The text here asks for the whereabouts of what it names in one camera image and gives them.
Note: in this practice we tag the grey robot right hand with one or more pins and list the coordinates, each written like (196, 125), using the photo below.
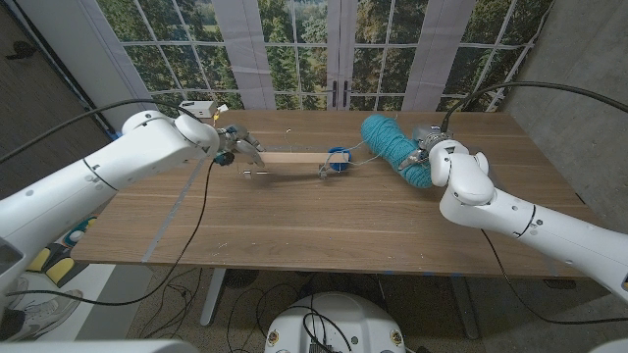
(424, 139)

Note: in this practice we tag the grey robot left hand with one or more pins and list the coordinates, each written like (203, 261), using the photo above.
(240, 142)

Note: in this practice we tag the teal yarn skein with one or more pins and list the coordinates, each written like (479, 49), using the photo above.
(392, 142)

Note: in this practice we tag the wooden bar clothes hanger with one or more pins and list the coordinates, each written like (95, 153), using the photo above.
(294, 157)

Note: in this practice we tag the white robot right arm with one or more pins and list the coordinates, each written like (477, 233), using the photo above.
(515, 211)

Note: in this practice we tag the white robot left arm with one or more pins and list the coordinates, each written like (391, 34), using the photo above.
(98, 181)

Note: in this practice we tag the blue plastic cup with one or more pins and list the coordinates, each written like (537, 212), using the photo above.
(339, 159)

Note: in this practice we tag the white power strip box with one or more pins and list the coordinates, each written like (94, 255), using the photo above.
(196, 109)

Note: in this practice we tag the printed window backdrop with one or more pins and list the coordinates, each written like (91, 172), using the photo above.
(294, 49)

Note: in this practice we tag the white table leg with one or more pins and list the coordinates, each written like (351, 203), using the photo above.
(213, 299)

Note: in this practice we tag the grey table leg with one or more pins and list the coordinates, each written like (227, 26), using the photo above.
(466, 309)

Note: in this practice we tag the teal and white floor object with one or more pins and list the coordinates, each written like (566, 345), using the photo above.
(78, 233)

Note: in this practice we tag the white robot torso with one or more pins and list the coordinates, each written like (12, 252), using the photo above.
(338, 318)

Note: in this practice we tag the dark perforated partition panel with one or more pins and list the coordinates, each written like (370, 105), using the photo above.
(39, 98)

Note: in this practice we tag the yellow and black floor pads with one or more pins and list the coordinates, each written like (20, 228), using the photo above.
(56, 267)

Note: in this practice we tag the grey sneaker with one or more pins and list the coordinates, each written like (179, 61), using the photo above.
(49, 311)
(19, 287)

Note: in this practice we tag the dark trouser leg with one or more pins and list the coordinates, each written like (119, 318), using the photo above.
(10, 323)

